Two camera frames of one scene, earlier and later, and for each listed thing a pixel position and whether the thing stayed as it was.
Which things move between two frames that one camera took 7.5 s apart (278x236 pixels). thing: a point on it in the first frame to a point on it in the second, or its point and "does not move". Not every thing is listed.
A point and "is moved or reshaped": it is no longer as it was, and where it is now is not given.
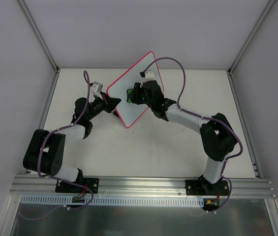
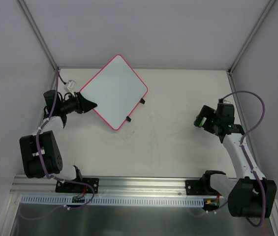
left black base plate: x=92 y=183 does not move
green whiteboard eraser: x=130 y=95 is moved or reshaped
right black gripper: x=138 y=93 to x=204 y=120
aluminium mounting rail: x=39 y=185 does not move
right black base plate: x=202 y=187 does not move
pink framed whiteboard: x=128 y=113 to x=116 y=90
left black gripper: x=106 y=103 to x=79 y=103
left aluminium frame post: x=40 y=36 does not move
